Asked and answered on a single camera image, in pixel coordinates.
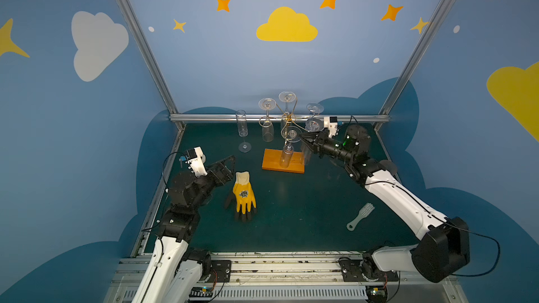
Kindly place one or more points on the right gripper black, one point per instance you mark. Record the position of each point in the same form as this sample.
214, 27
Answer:
318, 139

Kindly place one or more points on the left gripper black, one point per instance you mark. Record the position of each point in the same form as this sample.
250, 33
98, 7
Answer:
216, 170

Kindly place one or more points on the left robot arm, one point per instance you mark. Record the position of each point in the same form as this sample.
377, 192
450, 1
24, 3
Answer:
175, 268

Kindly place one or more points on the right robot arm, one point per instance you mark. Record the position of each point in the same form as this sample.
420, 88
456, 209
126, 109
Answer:
443, 246

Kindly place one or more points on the yellow black work glove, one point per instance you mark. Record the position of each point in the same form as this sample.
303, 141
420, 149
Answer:
243, 197

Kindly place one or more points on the translucent brown plastic cup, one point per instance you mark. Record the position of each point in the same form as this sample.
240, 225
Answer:
389, 166

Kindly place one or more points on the white plastic brush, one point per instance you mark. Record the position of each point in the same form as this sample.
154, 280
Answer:
364, 212

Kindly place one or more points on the left controller board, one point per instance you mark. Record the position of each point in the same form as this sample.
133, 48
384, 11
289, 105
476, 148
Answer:
204, 293

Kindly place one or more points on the controller board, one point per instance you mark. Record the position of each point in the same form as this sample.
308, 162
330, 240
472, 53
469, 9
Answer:
204, 293
376, 294

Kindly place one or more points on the right controller board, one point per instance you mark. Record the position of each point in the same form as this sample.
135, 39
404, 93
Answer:
376, 294

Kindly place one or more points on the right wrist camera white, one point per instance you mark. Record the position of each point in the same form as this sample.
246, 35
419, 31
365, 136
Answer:
331, 124

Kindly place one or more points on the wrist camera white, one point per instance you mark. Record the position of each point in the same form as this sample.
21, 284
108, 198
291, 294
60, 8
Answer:
195, 159
331, 124

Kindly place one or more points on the gold wire glass rack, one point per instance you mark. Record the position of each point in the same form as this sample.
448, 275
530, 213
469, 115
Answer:
271, 157

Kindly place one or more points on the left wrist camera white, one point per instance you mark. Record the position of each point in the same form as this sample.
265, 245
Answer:
195, 159

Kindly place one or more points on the horizontal aluminium frame bar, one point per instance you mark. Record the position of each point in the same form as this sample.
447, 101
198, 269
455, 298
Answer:
227, 118

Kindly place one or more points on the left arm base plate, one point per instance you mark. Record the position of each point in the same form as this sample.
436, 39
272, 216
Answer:
218, 271

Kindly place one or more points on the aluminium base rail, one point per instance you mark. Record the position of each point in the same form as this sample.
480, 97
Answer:
313, 276

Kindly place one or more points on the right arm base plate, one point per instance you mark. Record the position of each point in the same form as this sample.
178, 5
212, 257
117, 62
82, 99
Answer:
355, 270

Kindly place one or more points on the right aluminium frame post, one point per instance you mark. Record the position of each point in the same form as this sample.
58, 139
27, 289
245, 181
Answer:
436, 21

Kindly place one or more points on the aluminium frame post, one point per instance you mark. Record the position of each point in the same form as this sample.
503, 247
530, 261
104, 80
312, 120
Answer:
436, 21
148, 57

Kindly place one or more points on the left aluminium frame post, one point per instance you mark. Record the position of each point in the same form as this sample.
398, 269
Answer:
148, 57

